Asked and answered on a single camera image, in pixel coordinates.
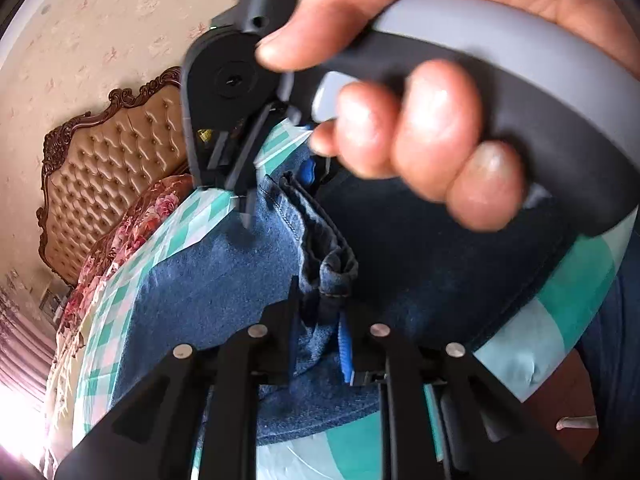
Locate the pink floral pillows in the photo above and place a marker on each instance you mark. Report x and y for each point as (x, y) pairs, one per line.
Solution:
(150, 210)

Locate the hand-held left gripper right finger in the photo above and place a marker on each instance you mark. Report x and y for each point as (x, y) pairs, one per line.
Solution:
(346, 355)

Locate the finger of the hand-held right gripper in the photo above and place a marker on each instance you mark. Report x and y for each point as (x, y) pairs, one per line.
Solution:
(307, 175)
(250, 160)

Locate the blue denim pants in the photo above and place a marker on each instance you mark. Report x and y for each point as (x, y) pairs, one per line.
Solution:
(225, 280)

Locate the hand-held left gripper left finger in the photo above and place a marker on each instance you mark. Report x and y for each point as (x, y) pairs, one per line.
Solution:
(280, 340)

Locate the pink curtain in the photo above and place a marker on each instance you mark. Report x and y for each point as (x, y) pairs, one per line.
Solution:
(20, 350)

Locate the person's right hand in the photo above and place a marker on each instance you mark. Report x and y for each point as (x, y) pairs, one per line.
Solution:
(430, 125)

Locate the tufted carved bed headboard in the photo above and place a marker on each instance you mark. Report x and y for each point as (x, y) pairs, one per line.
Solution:
(110, 170)

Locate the small picture frame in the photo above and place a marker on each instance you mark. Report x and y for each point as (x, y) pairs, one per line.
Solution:
(51, 300)

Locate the teal checked tablecloth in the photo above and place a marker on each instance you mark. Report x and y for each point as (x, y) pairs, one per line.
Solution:
(565, 290)

